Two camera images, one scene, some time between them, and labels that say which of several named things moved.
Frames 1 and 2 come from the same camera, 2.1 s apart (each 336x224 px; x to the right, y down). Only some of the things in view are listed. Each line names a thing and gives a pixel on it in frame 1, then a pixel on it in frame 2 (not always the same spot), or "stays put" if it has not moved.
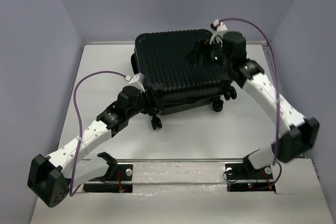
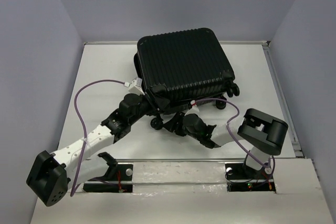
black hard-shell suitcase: (170, 81) stays put
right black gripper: (201, 49) -> (172, 124)
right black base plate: (244, 171) stays put
